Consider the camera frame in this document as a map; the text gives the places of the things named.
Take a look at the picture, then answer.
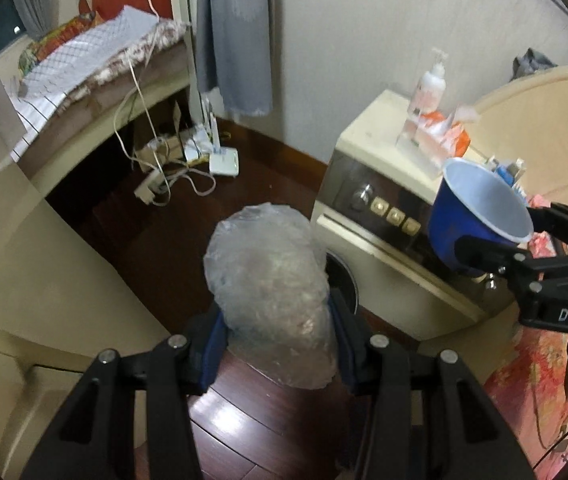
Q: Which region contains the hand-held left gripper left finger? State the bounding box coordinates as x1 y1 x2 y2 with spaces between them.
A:
19 307 231 480

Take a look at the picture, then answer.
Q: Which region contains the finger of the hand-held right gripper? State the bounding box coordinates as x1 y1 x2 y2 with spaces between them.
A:
454 234 519 277
526 200 568 256

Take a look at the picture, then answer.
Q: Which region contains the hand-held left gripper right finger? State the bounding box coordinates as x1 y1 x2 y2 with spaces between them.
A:
329 290 537 480

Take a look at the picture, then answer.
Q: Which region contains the blue cup with white inside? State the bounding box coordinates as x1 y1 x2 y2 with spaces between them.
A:
426 156 534 277

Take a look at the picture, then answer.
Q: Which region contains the black trash bin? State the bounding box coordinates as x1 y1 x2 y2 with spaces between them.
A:
324 251 361 313

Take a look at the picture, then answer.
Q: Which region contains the clear plastic bag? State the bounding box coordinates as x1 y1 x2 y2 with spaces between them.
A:
203 201 341 390

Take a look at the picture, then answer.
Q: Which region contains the blue and white tube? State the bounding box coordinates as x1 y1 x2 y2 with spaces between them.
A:
495 159 527 192

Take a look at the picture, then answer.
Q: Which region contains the pink floral blanket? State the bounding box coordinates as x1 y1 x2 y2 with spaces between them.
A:
484 192 568 480

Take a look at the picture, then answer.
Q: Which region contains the cream curved bed board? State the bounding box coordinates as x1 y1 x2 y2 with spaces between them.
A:
466 65 568 202

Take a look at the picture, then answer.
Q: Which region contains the orange packet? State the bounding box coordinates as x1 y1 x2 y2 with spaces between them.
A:
416 106 480 159

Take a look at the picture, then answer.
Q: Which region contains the grey cloth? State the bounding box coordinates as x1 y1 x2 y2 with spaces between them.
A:
511 48 559 81

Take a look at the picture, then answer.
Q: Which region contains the cream and grey appliance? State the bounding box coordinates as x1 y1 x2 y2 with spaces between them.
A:
311 89 519 344

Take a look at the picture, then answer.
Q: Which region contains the white pump bottle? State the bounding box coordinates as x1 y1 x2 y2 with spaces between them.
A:
406 47 449 117

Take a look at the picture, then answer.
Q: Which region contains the white router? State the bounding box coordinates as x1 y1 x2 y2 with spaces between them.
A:
206 100 241 178

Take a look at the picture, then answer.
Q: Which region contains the white power adapter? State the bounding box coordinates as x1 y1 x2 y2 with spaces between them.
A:
181 127 213 163

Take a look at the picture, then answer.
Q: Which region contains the beige power strip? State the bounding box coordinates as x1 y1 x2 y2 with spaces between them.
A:
135 132 185 162

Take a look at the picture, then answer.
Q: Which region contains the bed with striped sheet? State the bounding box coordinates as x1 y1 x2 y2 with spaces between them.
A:
14 42 197 197

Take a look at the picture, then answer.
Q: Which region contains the grey curtain with tieback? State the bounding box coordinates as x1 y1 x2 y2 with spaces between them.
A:
195 0 275 119

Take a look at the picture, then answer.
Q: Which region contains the fuzzy brown blanket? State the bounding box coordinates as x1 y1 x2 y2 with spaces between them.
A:
86 20 191 87

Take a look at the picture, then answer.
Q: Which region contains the white grid-patterned bed mat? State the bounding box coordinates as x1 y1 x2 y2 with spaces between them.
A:
11 5 161 163

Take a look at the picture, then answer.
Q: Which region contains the colourful patterned pillow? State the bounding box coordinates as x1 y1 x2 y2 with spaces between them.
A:
18 12 98 77

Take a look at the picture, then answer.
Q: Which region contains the white hanging cable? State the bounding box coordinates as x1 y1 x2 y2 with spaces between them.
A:
114 0 217 209

